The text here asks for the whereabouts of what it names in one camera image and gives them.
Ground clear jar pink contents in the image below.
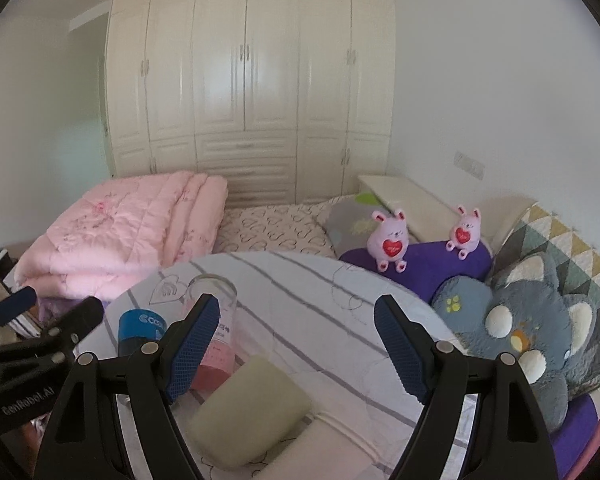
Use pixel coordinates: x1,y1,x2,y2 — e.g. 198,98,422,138
185,274,237,392

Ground pale green cup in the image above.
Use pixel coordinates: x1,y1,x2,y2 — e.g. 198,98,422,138
185,356,312,470

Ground white paper cup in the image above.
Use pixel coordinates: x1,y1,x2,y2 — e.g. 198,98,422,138
257,408,408,480

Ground clutter pile of clothes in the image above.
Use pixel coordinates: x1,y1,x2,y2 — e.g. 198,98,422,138
0,248,42,346

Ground blue black can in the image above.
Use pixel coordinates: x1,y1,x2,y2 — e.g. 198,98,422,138
117,309,168,356

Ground grey koala plush cushion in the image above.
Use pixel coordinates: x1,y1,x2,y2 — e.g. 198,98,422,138
430,252,596,432

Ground folded pink quilt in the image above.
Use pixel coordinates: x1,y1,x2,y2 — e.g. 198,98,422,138
15,170,228,301

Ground triangle pattern quilted pillow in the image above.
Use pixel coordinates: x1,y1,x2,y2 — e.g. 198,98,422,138
492,204,600,396

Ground purple pillow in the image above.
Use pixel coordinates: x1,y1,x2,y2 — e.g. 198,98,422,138
339,240,492,304

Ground right pink bunny plush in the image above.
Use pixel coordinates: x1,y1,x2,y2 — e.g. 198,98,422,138
445,205,482,260

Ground pink bunny plush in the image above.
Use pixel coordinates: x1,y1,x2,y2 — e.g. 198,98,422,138
445,205,482,260
366,209,410,273

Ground striped white tablecloth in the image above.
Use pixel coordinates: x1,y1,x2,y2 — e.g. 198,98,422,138
78,252,457,479

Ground cream bed headboard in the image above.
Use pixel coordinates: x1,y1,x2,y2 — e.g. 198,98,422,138
478,195,536,256

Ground left pink bunny plush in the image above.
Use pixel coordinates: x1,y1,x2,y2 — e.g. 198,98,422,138
366,209,410,273

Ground heart pattern bed sheet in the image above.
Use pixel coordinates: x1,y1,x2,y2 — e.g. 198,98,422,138
212,195,352,258

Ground grey green small pillow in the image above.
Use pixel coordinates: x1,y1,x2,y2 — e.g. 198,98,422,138
317,192,390,257

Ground cream white wardrobe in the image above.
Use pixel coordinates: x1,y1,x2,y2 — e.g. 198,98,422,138
105,0,396,207

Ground wall outlet panel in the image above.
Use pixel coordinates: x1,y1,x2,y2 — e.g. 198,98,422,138
454,151,486,180

